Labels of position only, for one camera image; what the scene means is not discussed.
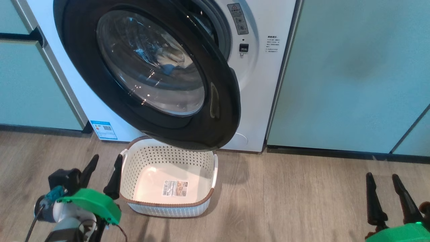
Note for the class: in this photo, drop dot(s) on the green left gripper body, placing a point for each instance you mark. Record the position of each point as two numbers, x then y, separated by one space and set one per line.
97 201

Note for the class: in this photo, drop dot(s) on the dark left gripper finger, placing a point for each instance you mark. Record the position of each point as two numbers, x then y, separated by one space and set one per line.
89 173
115 183

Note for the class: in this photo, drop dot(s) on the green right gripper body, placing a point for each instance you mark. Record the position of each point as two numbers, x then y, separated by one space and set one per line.
403 233

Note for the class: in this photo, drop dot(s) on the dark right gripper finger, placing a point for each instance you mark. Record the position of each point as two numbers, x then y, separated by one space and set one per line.
410 208
374 205

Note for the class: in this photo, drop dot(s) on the black round glass washer door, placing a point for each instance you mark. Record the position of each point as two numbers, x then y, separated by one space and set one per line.
84 67

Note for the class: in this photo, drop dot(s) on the pale yellow garment blue trim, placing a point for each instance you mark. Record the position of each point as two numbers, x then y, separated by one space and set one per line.
169 58

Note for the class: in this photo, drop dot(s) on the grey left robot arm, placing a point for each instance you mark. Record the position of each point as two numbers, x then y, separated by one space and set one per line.
70 222

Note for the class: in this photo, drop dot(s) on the basket product label sticker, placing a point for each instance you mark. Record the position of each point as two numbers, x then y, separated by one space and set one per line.
175 188

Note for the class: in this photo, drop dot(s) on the white perforated laundry basket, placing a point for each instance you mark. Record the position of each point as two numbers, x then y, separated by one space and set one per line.
174 208

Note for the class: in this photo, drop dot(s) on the white front-load washing machine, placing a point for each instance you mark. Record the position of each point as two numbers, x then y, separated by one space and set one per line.
265 84

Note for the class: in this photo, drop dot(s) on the blue energy label sticker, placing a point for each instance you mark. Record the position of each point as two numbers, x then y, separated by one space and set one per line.
104 130

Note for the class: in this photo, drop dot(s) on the teal cabinet with side panel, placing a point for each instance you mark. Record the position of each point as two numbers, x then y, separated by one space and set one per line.
30 84

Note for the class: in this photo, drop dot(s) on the wide teal cabinet front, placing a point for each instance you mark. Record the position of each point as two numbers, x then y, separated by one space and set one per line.
352 84

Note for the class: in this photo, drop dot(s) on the grey warning sticker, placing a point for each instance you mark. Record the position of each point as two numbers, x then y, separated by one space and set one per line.
238 18

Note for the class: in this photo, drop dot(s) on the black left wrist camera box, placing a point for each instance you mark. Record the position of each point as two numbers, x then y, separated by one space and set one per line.
63 179

